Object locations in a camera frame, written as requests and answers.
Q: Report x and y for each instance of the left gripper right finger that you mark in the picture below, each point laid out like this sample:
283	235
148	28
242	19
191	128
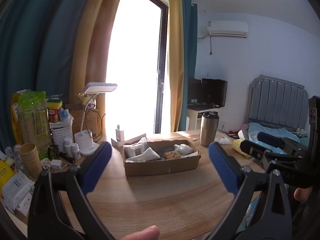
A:
272	216

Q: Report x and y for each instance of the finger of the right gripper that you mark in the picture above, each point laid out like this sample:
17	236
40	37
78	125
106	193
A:
286	144
261	154

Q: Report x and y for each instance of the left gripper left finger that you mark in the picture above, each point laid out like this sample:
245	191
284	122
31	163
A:
48	217

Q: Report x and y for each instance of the bubble wrap bundle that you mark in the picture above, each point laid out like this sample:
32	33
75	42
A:
183	149

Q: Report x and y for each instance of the brown plush toy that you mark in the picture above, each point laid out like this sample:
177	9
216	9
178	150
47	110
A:
172	155

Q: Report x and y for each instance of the white tissue pack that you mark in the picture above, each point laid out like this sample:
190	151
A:
147	155

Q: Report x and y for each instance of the right hand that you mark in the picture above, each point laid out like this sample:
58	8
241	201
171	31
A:
302	195

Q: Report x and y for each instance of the left hand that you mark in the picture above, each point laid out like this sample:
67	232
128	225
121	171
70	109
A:
150	233

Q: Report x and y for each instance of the yellow tissue pack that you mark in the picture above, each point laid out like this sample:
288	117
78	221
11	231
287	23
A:
236	147

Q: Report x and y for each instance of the clear plastic bag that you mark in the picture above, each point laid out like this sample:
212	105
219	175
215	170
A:
223	139

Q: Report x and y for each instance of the grey bed headboard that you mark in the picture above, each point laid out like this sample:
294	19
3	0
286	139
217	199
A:
277	103

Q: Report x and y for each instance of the white wet wipes pack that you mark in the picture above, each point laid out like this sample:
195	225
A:
18	193

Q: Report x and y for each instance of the steel travel mug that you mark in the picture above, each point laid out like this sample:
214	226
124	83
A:
209	125

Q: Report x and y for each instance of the small white plug adapter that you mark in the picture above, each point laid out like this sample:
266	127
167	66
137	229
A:
56	164

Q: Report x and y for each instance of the stack of paper cups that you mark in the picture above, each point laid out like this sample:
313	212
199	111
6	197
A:
30	156

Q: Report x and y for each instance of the black monitor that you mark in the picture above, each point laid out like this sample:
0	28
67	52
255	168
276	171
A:
206	93

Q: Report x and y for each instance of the white pill bottle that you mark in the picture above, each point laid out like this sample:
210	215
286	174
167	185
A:
75	151

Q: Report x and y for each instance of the white desk lamp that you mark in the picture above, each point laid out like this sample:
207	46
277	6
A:
88	127

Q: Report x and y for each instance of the white perforated basket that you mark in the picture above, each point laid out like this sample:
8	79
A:
59	136

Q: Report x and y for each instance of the green snack bag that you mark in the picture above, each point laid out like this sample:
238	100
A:
33	120

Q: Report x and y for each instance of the brown cardboard box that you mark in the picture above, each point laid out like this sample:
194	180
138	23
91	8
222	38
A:
163	166

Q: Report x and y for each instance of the white power strip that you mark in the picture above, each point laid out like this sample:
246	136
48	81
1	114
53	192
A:
134	140

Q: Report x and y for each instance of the white air conditioner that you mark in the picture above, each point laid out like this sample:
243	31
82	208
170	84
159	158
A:
227	28

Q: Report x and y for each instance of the yellow left curtain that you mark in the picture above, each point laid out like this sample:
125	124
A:
92	45

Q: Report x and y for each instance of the yellow curtain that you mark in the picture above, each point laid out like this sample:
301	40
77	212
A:
175	61
92	45

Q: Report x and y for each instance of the yellow right curtain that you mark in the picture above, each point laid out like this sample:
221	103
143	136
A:
175	61

